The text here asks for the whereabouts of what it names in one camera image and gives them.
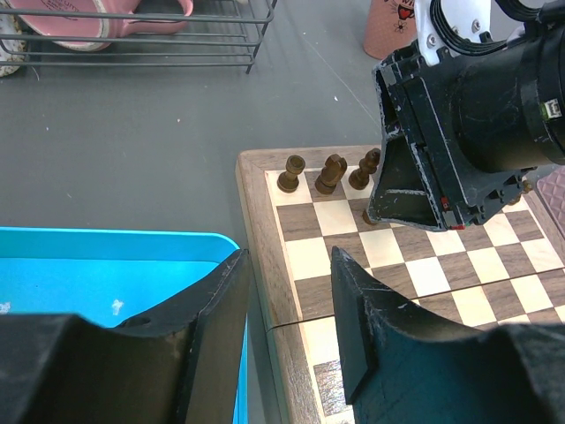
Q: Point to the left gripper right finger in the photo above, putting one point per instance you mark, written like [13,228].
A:
[402,363]

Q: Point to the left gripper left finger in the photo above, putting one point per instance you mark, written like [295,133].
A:
[179,361]

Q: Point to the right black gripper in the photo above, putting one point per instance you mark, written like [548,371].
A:
[455,142]

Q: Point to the dark pawn chess piece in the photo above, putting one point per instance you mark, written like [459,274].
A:
[366,218]

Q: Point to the dark bishop chess piece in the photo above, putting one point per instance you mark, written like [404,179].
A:
[359,178]

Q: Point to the dark knight chess piece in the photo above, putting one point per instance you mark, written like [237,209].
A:
[331,174]

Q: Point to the dark rook chess piece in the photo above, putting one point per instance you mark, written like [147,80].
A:
[288,180]

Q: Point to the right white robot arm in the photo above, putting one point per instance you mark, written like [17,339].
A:
[541,75]

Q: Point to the wooden chess board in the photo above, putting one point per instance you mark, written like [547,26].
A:
[510,269]

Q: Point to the blue plastic tray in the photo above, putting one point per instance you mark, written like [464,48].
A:
[61,293]

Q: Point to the pink metal tin tray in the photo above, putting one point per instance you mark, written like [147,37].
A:
[551,191]

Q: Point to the brown mug white inside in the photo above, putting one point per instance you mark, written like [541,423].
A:
[390,25]

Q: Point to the pink floral mug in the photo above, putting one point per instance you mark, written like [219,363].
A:
[82,25]

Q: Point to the grey speckled plate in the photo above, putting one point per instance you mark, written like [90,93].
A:
[12,51]

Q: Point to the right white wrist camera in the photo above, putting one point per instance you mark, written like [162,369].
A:
[459,33]

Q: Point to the black wire dish rack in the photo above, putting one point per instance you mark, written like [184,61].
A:
[217,34]

